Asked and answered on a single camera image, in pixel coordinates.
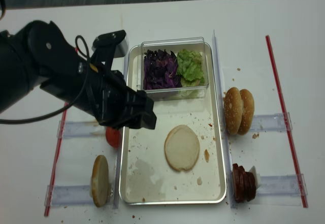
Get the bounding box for clear rail upper left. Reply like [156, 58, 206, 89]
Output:
[57, 120, 106, 139]

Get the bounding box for bun slice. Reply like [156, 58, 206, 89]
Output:
[90, 155, 109, 208]
[164, 125, 200, 172]

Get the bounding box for clear plastic container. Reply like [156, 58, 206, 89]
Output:
[136, 37, 209, 101]

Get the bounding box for bread crumb piece on tray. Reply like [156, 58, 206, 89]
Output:
[204, 149, 210, 163]

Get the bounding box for clear rail upper right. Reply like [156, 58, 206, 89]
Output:
[249, 113, 292, 132]

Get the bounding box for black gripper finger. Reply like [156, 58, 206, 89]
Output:
[126, 112, 157, 130]
[134, 90, 154, 112]

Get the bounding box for sliced dark meat patties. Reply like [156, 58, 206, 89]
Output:
[232, 164, 256, 203]

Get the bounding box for white crumb piece on tray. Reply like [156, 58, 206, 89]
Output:
[197, 177, 202, 185]

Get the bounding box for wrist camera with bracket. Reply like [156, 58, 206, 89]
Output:
[91, 30, 128, 69]

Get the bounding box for clear rail lower right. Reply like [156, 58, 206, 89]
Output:
[256, 174, 308, 196]

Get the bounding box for red strip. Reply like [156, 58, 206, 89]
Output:
[265, 35, 309, 208]
[44, 110, 67, 217]

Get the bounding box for clear vertical rail left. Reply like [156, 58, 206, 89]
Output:
[112, 33, 131, 209]

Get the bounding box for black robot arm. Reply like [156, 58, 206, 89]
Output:
[1, 21, 156, 130]

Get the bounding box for sesame bun top right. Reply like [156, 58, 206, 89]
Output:
[238, 89, 254, 135]

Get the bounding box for clear rail lower left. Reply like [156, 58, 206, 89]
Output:
[44, 185, 93, 207]

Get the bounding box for red strip right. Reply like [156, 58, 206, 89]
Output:
[265, 35, 309, 208]

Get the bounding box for white wedge stopper right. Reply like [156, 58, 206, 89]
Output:
[249, 166, 261, 189]

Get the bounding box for green lettuce leaves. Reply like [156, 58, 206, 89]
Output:
[177, 49, 205, 87]

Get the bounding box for red strip left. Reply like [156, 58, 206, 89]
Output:
[44, 110, 67, 217]

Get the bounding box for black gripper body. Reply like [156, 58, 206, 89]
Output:
[40, 53, 139, 128]

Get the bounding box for black cable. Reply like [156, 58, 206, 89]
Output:
[0, 0, 107, 125]

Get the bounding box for sesame bun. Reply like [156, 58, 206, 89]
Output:
[238, 89, 254, 135]
[223, 87, 243, 135]

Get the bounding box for tomato slices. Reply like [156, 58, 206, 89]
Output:
[105, 127, 120, 149]

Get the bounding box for sesame bun top left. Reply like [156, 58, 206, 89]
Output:
[223, 87, 243, 135]

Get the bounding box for purple cabbage leaves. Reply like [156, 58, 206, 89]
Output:
[143, 49, 182, 90]

